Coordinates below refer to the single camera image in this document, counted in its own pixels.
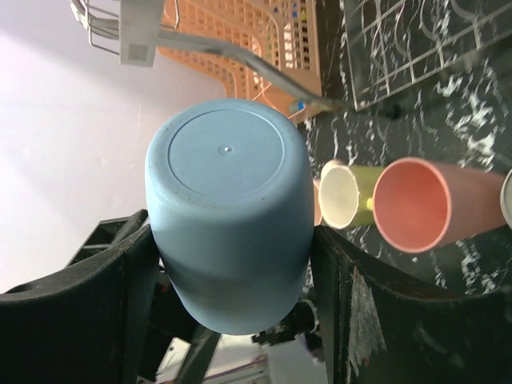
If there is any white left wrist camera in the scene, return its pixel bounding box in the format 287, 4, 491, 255
70, 1, 164, 67

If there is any light pink mug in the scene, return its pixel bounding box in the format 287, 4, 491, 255
313, 158, 344, 226

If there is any light blue plastic cup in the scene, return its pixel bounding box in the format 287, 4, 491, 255
145, 98, 314, 335

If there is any dusty pink tumbler cup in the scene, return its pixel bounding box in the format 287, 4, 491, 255
373, 157, 506, 254

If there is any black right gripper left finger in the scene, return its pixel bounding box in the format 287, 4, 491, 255
1, 210, 158, 383

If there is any yellow-green mug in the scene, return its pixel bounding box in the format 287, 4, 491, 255
318, 159, 384, 230

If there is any peach plastic desk organizer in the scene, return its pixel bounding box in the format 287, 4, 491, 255
158, 1, 322, 123

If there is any cream steel tumbler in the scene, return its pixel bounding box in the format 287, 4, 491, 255
500, 170, 512, 228

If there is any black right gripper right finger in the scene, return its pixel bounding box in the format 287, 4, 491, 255
311, 226, 511, 383

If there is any metal dish rack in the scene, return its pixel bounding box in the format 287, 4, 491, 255
155, 0, 512, 117

